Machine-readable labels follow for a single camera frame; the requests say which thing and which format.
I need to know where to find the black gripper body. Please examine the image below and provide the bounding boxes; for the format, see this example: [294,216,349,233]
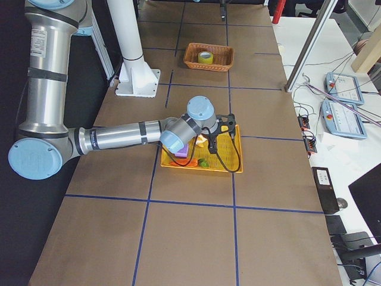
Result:
[206,132,218,146]

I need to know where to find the yellow tape roll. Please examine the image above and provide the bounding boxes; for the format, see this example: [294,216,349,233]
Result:
[198,51,214,65]

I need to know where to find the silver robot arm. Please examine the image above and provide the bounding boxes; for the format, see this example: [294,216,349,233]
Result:
[8,1,219,180]

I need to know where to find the yellow plastic basket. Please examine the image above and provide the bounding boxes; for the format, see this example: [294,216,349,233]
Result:
[160,125,243,173]

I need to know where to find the brown wicker basket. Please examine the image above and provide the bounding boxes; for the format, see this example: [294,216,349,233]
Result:
[183,43,234,72]

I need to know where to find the toy croissant bread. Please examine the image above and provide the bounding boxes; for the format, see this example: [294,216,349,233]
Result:
[195,135,208,148]

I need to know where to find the toy carrot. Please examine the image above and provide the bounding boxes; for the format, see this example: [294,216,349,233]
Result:
[170,158,210,168]

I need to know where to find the purple foam block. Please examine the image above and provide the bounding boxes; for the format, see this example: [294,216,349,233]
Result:
[174,144,189,158]

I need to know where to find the white mounting column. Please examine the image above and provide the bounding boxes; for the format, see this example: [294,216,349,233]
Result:
[107,0,161,98]

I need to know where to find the black power adapter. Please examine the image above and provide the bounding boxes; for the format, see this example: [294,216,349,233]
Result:
[311,167,339,215]

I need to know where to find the lower teach pendant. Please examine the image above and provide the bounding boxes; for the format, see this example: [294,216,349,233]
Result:
[321,100,367,139]

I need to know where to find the teach pendant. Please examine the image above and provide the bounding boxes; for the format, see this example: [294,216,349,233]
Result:
[321,100,367,139]
[326,72,364,105]

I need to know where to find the upper teach pendant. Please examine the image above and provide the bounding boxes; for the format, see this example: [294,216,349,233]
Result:
[326,72,364,105]

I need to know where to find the black monitor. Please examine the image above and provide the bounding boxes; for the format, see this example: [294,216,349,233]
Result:
[349,168,380,237]

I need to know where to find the black camera cable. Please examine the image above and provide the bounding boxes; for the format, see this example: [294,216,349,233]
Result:
[170,126,242,174]

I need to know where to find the aluminium frame post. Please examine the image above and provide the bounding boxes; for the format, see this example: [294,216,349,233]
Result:
[285,0,338,93]

